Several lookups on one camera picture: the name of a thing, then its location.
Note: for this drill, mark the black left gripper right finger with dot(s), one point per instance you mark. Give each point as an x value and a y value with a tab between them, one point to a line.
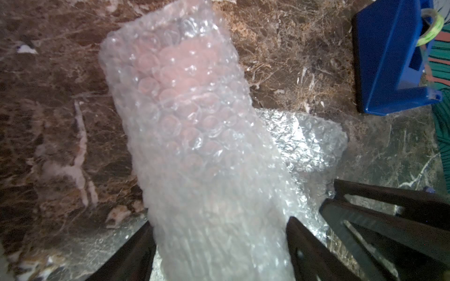
311	260

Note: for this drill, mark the blue tape dispenser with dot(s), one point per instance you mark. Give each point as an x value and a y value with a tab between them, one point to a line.
388	62

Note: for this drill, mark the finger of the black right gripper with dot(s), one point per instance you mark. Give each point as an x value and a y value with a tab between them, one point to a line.
397	198
417	242

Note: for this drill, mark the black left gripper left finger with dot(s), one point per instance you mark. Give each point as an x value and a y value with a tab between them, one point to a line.
133	261

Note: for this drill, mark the bubble wrap sheet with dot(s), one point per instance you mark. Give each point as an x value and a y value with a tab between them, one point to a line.
219	178

